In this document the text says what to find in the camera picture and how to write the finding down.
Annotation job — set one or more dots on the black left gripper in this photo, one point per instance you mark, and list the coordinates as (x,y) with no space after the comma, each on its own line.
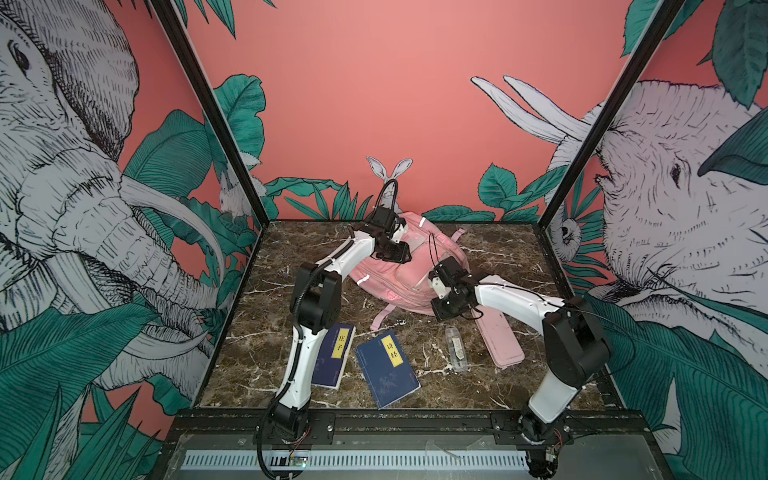
(400,256)

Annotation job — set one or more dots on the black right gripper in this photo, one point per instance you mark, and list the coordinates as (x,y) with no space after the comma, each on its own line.
(439,311)

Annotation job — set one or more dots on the pink student backpack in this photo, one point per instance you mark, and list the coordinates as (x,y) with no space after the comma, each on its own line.
(407,286)

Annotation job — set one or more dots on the dark blue book yellow label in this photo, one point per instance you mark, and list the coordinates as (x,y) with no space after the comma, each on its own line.
(386,369)

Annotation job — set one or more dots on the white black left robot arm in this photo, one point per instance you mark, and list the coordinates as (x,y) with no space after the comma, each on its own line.
(314,309)

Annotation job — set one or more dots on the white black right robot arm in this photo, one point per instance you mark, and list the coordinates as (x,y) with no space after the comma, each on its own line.
(576,347)

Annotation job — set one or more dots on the clear plastic small case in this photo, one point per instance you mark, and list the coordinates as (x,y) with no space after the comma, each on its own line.
(457,352)

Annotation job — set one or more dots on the pink pencil case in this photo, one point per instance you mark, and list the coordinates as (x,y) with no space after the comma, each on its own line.
(499,338)

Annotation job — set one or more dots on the dark blue book left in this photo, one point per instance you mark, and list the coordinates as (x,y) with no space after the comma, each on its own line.
(332,357)

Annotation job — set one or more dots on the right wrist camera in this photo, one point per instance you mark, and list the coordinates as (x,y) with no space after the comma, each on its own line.
(447,273)

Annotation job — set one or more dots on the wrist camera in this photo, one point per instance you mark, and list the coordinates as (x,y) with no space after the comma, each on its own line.
(447,273)
(383,222)

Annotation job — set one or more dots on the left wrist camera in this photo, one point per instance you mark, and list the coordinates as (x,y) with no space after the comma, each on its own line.
(383,222)

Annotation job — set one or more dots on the black left corner frame post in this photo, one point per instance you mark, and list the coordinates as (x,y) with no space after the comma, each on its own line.
(168,16)

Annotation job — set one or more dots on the black corner frame post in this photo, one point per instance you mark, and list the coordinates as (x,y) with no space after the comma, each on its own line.
(659,23)
(168,16)

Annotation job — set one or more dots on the white perforated cable tray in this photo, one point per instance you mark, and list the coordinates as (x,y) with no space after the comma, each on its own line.
(358,460)

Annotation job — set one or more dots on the black front mounting rail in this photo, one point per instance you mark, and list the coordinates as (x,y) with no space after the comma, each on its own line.
(326,426)

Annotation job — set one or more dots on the black right corner frame post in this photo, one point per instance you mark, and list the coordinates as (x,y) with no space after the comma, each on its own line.
(659,23)

